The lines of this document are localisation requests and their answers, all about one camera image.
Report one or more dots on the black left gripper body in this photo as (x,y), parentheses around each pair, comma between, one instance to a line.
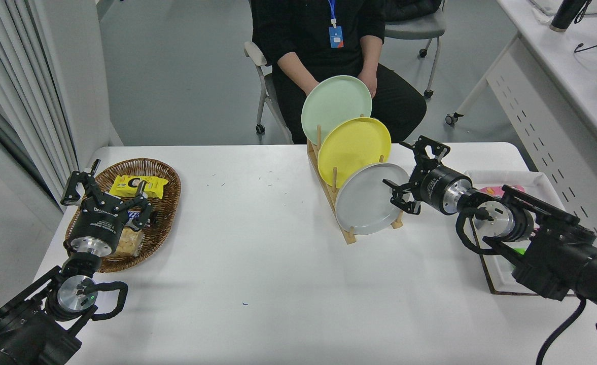
(98,223)

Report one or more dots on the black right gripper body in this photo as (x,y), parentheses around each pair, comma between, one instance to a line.
(434,188)

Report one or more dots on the grey plate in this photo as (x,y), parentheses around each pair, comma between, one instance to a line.
(364,203)

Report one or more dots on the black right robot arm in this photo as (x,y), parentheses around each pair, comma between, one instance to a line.
(562,253)

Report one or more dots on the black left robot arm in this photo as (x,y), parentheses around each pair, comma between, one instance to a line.
(24,334)

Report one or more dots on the person's right forearm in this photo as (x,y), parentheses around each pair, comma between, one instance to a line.
(295,71)

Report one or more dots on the person's left forearm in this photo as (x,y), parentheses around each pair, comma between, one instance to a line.
(372,56)

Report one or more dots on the yellow plate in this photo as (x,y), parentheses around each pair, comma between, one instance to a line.
(354,147)

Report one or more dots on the wooden plate rack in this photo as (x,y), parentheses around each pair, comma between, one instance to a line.
(350,236)

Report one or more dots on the pale green plate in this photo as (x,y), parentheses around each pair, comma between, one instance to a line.
(331,104)

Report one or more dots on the person's left hand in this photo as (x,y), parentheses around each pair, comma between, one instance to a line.
(370,83)

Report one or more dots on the white blue snack bar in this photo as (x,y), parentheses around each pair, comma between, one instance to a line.
(134,217)

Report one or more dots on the brown wicker basket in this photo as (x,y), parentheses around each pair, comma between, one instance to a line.
(166,203)

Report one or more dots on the yellow snack packet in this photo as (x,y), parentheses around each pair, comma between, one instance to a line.
(152,185)

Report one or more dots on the clear cracker packet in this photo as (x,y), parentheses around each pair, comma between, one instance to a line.
(128,243)

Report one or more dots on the pink snack packet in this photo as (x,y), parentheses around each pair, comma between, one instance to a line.
(491,191)

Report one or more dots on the white rectangular tray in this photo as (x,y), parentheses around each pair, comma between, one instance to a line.
(541,180)

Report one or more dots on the grey office chair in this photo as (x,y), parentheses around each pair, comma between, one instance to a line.
(415,30)

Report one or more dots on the white vertical blinds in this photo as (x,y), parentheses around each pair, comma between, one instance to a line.
(4,76)

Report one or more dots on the black jacket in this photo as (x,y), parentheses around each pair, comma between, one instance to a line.
(410,7)

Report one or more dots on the white perforated desk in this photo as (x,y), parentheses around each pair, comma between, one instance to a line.
(577,71)

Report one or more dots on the person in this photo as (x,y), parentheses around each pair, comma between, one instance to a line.
(303,25)

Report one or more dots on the white office chair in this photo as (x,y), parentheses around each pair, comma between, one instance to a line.
(255,53)

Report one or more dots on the black flask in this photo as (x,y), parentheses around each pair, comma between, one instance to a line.
(567,12)

